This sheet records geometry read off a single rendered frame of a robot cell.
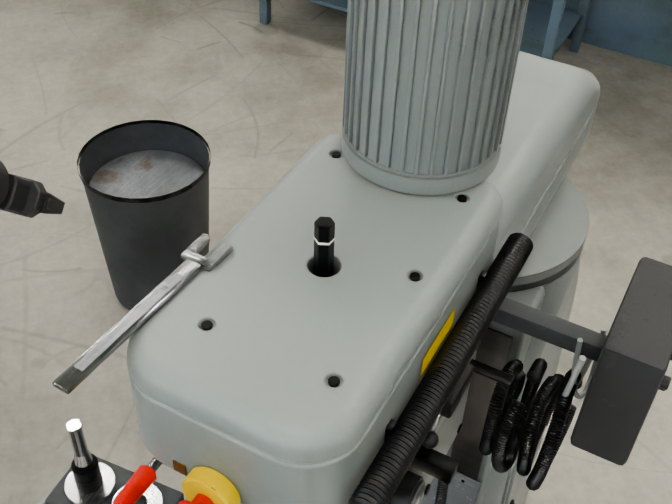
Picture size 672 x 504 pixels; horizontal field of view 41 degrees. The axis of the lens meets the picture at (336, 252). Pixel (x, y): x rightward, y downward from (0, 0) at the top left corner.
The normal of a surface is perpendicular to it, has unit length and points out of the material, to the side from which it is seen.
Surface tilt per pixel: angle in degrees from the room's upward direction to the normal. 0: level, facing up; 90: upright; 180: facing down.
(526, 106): 0
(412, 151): 90
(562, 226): 0
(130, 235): 94
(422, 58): 90
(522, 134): 0
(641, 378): 90
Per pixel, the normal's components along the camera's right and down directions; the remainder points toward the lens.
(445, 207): 0.04, -0.73
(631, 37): -0.47, 0.58
